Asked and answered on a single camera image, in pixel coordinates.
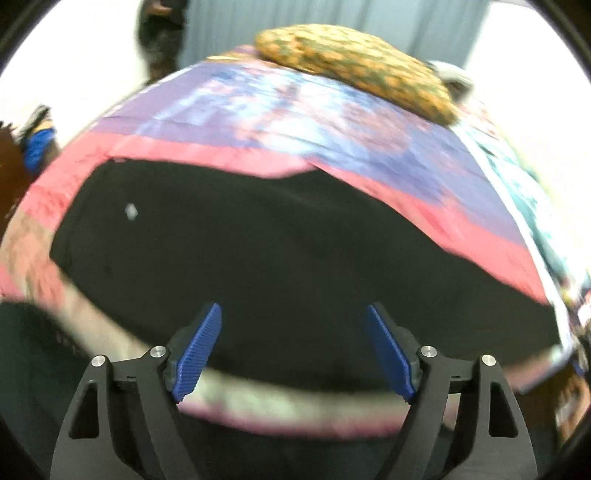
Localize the pink and purple floral blanket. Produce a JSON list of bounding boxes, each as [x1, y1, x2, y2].
[[0, 58, 573, 439]]

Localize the black pants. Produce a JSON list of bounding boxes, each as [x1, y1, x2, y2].
[[48, 159, 568, 384]]

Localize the person's legs in dark trousers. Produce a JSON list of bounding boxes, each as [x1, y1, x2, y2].
[[0, 300, 467, 480]]

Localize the person in dark clothes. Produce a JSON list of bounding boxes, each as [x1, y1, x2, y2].
[[136, 0, 188, 86]]

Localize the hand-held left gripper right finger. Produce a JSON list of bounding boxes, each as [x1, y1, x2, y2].
[[365, 302, 539, 480]]

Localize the grey folded blanket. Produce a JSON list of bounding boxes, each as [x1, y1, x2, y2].
[[427, 60, 474, 100]]

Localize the dark wooden furniture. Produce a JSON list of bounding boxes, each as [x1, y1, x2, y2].
[[0, 122, 33, 232]]

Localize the blue bundle of items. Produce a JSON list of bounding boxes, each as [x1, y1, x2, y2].
[[21, 106, 58, 174]]

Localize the yellow floral pillow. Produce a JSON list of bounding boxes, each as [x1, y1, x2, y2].
[[254, 25, 458, 126]]

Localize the striped bed sheet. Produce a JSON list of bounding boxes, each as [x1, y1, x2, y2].
[[455, 99, 591, 361]]

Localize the blue curtain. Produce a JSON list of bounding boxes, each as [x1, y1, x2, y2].
[[178, 0, 488, 70]]

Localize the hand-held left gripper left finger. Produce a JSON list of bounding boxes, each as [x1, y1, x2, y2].
[[50, 302, 223, 480]]

